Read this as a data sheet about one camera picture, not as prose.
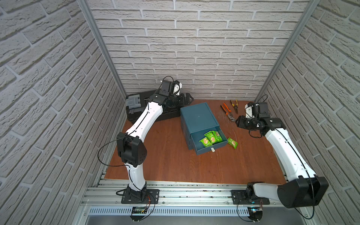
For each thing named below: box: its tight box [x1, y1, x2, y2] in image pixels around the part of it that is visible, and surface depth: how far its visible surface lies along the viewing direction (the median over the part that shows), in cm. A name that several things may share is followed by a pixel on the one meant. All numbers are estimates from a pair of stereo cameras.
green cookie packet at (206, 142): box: [198, 136, 213, 148], surface depth 79 cm
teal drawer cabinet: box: [180, 102, 228, 156], surface depth 81 cm
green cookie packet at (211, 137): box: [203, 131, 218, 144], surface depth 81 cm
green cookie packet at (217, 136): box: [211, 130, 224, 143], surface depth 80 cm
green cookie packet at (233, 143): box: [227, 136, 239, 150], surface depth 95 cm
